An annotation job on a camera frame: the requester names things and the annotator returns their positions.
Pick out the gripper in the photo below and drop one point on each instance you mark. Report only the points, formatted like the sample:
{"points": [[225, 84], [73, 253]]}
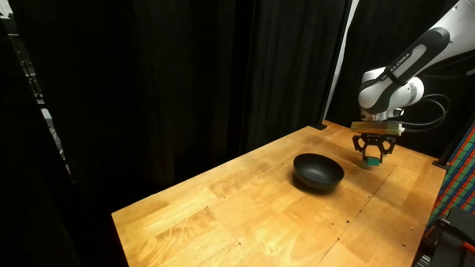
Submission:
{"points": [[374, 138]]}

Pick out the green cube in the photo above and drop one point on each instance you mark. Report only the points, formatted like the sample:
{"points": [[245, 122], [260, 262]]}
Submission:
{"points": [[373, 161]]}

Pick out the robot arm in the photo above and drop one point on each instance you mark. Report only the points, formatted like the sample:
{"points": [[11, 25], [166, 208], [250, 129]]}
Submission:
{"points": [[382, 92]]}

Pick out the black bowl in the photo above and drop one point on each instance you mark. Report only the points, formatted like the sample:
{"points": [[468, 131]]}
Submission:
{"points": [[318, 171]]}

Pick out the colourful checkered board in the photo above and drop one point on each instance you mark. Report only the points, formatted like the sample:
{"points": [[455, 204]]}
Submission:
{"points": [[458, 178]]}

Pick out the black and orange clamp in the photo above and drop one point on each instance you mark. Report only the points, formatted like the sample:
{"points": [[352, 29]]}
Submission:
{"points": [[451, 241]]}

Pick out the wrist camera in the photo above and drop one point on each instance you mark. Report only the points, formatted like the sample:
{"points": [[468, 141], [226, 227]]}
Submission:
{"points": [[374, 128]]}

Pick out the black frame post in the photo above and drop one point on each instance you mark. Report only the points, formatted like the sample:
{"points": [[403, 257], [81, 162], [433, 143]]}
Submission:
{"points": [[451, 148], [322, 118]]}

